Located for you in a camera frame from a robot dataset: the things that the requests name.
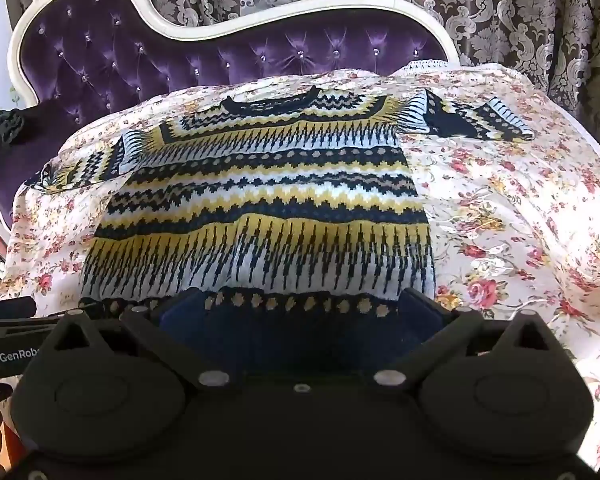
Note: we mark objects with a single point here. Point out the black fabric rosette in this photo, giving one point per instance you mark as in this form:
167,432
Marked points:
5,122

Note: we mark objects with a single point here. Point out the white floral blanket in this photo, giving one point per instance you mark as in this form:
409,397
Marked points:
505,210

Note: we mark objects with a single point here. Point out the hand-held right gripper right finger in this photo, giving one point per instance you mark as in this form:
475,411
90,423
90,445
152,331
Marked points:
422,322

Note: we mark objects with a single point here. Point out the purple tufted sofa white frame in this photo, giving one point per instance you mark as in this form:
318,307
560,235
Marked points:
130,60

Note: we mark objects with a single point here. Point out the yellow navy patterned knit sweater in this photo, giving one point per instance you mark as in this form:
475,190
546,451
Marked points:
270,200

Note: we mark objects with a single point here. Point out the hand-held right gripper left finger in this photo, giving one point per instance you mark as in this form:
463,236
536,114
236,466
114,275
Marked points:
180,317

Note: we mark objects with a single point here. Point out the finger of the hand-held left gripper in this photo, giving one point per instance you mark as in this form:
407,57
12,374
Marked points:
7,307

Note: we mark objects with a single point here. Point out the brown damask curtain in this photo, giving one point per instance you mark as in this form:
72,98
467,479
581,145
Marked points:
530,20

